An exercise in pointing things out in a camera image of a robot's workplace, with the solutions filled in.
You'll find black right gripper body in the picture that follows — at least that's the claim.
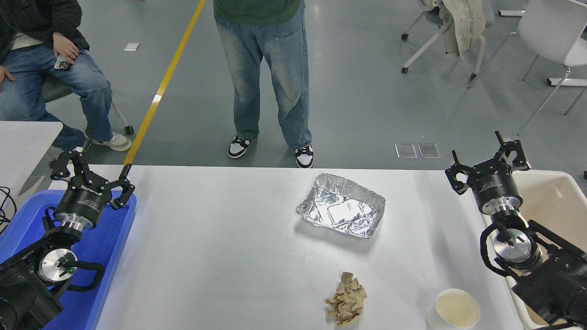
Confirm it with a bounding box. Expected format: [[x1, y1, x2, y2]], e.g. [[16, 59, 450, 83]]
[[469, 163, 523, 215]]

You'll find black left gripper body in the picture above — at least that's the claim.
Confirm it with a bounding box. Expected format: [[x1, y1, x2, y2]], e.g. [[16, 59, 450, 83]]
[[54, 181, 113, 229]]

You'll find silver foil tray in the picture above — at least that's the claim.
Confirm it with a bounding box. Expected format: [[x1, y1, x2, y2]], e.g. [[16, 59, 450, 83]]
[[296, 173, 386, 239]]

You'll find white paper cup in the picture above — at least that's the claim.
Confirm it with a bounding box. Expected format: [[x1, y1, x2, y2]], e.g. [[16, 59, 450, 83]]
[[426, 288, 481, 330]]

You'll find tan paper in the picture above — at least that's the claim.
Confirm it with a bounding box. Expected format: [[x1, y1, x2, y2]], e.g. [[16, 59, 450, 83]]
[[325, 271, 367, 327]]

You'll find person's right hand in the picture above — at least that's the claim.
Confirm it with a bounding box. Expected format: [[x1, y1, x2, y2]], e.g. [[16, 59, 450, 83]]
[[0, 66, 17, 90]]

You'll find person's left hand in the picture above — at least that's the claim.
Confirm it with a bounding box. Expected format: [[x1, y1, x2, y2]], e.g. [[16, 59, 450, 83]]
[[53, 32, 81, 63]]

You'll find blue plastic tray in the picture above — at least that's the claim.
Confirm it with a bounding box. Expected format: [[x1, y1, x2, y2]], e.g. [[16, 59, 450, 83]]
[[0, 190, 137, 330]]

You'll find large pale plastic bin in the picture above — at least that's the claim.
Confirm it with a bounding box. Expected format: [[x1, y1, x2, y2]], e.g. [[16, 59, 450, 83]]
[[467, 169, 587, 330]]

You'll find small white table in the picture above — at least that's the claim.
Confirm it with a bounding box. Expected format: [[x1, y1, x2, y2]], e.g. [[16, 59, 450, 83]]
[[0, 121, 63, 198]]

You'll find person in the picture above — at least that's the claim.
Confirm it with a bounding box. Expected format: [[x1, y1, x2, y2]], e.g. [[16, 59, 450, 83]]
[[213, 0, 315, 169], [0, 0, 133, 153]]

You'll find white shell chair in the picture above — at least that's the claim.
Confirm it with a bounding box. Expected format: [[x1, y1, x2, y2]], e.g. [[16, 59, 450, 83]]
[[468, 0, 587, 136]]

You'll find beige jacket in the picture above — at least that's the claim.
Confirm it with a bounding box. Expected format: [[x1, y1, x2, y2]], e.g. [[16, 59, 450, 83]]
[[422, 0, 486, 58]]

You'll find black cable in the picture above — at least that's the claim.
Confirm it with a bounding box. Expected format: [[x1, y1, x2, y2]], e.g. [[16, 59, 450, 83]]
[[0, 186, 18, 234]]

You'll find white frame chair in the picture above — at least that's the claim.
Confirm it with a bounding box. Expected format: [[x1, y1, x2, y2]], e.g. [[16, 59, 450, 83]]
[[400, 0, 487, 81]]

